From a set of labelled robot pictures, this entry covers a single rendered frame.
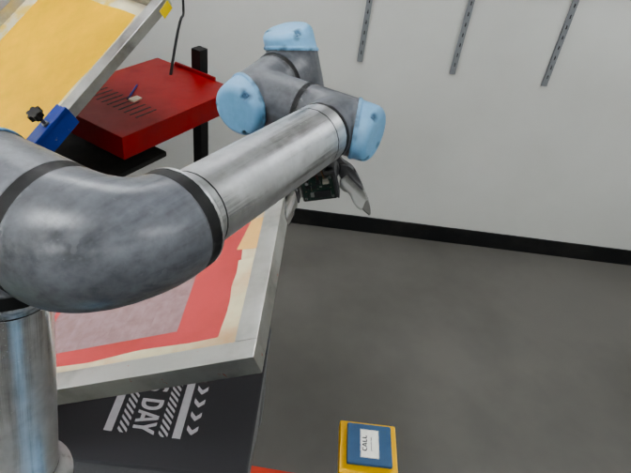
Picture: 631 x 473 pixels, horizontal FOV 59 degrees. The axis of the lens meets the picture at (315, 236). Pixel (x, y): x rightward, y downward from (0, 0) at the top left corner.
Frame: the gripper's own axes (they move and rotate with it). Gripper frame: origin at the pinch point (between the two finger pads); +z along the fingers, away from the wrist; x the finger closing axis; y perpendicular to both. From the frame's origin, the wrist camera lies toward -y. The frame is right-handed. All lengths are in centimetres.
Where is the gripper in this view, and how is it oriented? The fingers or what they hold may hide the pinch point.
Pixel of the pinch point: (329, 217)
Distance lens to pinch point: 102.5
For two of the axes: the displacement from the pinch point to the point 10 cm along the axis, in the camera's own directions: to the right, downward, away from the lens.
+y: -0.6, 6.1, -7.9
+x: 9.8, -1.1, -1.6
